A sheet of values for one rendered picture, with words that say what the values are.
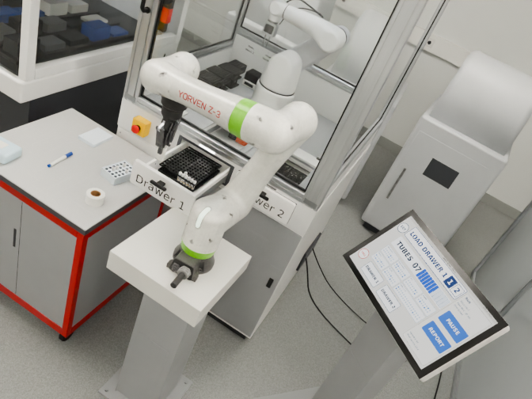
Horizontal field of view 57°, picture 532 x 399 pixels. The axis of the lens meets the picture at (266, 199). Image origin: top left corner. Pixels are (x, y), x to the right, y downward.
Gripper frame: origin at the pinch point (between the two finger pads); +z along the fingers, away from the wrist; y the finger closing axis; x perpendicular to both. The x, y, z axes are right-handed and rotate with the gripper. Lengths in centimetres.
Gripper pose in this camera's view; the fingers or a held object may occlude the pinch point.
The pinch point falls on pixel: (161, 152)
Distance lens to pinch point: 188.2
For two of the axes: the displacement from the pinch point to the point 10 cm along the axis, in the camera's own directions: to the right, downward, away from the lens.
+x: 8.4, 5.1, -1.8
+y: -4.3, 4.2, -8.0
